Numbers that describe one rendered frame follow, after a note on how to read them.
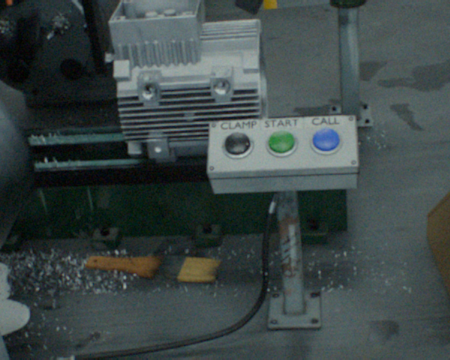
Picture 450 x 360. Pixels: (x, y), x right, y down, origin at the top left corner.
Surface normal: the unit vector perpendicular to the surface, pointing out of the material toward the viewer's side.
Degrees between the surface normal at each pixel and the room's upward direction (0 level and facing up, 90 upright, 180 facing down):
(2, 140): 69
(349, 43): 90
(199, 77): 0
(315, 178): 119
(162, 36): 90
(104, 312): 0
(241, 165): 29
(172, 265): 0
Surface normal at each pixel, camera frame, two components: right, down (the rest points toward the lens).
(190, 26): -0.08, 0.52
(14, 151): 0.96, -0.18
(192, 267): -0.09, -0.84
